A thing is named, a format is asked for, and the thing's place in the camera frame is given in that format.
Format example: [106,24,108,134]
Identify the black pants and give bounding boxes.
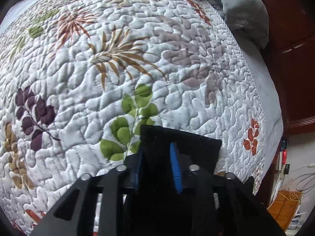
[123,124,255,236]

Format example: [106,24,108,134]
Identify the dark wooden nightstand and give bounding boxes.
[256,137,288,207]

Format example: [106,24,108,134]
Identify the orange woven basket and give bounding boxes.
[267,190,302,231]

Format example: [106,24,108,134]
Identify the white power strip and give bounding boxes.
[275,138,288,192]

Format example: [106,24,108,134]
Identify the floral quilted bedspread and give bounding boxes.
[1,0,266,234]

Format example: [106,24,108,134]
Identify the dark wooden headboard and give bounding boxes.
[262,0,314,135]

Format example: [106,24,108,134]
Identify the grey pillow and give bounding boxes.
[207,0,269,49]

